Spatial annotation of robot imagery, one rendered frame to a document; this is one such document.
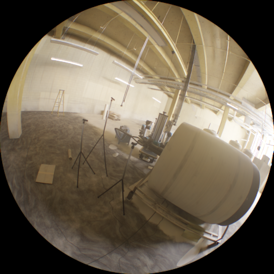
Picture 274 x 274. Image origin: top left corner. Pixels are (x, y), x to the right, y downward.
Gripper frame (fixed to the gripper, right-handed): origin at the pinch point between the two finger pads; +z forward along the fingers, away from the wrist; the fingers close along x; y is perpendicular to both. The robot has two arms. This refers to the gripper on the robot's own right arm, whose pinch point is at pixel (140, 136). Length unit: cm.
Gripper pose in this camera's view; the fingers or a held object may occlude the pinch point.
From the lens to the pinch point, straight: 254.9
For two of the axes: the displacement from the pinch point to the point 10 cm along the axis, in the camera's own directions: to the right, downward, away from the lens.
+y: 7.2, 4.2, -5.5
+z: -3.0, 9.1, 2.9
